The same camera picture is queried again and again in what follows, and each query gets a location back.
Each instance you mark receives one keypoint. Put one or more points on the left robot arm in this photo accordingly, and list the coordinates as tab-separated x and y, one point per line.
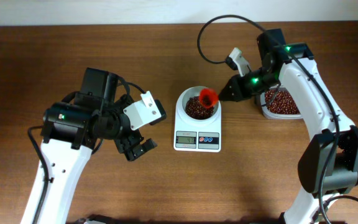
74	129

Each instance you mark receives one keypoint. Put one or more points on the red plastic measuring scoop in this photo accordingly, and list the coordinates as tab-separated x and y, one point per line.
208	98

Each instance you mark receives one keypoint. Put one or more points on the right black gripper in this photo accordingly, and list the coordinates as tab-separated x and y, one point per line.
235	83

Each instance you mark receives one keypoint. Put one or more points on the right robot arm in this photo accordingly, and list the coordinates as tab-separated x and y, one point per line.
328	169

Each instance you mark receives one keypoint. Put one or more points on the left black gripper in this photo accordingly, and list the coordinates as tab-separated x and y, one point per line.
133	139

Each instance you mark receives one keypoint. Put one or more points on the red adzuki beans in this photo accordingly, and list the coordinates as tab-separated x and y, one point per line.
283	104

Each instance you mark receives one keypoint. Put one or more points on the clear plastic food container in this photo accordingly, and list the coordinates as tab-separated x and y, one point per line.
262	100

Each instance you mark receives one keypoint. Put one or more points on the red beans in bowl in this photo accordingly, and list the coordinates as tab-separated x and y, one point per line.
196	110

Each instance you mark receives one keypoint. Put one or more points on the white digital kitchen scale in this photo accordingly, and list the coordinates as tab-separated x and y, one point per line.
193	134

